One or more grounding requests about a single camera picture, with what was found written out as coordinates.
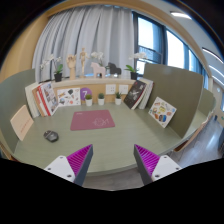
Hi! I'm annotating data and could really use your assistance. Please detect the green desk partition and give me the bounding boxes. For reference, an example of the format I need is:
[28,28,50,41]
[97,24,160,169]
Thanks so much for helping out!
[0,69,35,153]
[143,64,203,137]

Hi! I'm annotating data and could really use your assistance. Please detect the small potted plant middle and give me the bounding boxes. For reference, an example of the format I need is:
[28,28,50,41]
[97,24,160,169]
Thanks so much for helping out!
[98,93,105,106]

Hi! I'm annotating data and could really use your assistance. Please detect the small potted plant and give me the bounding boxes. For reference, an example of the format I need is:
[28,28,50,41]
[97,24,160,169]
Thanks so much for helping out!
[85,94,93,106]
[115,92,122,105]
[98,93,105,106]

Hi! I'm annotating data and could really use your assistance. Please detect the white books behind black book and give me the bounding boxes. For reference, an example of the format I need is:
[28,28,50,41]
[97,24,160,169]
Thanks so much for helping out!
[132,78,154,110]

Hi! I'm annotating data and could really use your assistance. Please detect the green desk partition left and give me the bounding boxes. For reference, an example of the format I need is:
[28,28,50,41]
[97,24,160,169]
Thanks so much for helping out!
[0,69,35,153]

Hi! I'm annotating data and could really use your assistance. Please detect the black book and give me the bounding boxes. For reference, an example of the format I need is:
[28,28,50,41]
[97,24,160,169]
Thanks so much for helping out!
[124,80,147,110]

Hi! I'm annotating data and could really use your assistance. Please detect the white curtain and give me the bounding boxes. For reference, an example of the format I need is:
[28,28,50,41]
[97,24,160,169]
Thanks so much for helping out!
[32,5,134,82]

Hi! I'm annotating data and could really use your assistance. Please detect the red and white magazine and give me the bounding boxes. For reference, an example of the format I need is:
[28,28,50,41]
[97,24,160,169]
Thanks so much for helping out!
[38,82,59,116]

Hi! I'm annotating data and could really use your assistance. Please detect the white orchid middle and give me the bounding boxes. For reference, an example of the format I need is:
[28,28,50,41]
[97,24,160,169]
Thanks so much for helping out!
[91,51,104,66]

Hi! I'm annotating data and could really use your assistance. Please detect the wooden hand model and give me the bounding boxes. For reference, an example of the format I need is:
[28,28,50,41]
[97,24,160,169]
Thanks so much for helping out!
[66,55,76,80]

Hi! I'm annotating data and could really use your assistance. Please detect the white sticker sheet card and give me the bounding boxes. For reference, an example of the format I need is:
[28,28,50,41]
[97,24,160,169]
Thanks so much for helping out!
[57,88,81,107]

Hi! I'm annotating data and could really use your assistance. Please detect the white orchid left black pot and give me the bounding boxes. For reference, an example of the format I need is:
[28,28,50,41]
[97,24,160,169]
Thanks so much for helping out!
[40,54,63,82]

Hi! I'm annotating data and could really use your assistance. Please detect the wooden horse figure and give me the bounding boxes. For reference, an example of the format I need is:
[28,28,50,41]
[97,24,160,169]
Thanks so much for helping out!
[91,62,106,78]

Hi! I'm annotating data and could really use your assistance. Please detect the white orchid black pot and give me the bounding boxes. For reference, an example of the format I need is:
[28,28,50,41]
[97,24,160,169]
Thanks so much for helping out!
[125,52,146,80]
[40,54,63,82]

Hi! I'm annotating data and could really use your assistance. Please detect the small potted plant right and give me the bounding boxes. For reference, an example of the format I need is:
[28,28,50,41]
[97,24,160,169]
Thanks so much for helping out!
[115,92,122,105]

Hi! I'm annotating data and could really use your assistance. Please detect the small potted plant left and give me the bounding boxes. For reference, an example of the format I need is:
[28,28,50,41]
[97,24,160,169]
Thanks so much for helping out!
[85,94,93,106]

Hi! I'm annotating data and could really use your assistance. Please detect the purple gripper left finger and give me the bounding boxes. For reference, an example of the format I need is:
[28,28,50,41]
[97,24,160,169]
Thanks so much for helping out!
[45,144,93,186]

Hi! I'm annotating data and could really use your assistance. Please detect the white wall socket left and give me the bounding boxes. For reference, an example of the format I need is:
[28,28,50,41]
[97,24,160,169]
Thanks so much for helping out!
[106,84,116,95]

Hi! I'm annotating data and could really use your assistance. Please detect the white orchid right black pot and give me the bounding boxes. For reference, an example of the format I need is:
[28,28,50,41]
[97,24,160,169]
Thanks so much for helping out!
[125,52,146,80]

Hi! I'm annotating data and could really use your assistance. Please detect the wooden mannequin figure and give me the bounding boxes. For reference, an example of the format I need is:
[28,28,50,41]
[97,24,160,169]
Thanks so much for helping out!
[79,47,89,77]

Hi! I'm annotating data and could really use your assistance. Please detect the green desk partition right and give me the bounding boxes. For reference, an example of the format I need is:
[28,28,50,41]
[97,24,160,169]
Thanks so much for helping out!
[143,64,203,137]

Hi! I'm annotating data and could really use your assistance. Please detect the white wall socket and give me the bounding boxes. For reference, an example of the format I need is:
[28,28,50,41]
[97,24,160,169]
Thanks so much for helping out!
[119,85,128,94]
[106,84,116,95]

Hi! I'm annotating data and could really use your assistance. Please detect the white books behind magazine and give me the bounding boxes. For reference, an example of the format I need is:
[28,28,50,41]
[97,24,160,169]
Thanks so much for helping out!
[25,82,41,118]

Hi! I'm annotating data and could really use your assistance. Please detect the dark grey computer mouse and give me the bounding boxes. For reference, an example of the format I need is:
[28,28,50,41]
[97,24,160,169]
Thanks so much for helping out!
[43,130,59,142]

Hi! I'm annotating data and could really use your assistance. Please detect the light wooden board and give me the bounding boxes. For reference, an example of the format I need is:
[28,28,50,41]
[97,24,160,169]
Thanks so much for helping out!
[10,105,34,141]

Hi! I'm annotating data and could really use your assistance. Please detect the white wall socket right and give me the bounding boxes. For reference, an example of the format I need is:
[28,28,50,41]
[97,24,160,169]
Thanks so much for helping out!
[119,85,128,94]

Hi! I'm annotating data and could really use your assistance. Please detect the purple round number sign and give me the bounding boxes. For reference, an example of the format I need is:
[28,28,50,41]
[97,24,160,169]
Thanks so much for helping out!
[80,87,92,100]

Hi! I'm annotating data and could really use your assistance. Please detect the pink mouse pad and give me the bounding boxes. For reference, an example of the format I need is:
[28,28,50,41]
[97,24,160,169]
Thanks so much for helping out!
[70,110,115,131]

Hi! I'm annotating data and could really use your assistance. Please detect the colourful sticker board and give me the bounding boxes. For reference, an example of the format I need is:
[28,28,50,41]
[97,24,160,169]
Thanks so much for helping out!
[149,97,177,128]

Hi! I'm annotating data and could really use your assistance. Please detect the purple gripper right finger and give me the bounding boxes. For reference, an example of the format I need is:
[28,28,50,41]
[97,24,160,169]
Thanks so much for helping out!
[134,144,181,185]

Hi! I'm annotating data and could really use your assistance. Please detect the black horse figure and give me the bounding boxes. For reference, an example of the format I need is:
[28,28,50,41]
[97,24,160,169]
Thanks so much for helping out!
[107,63,121,75]

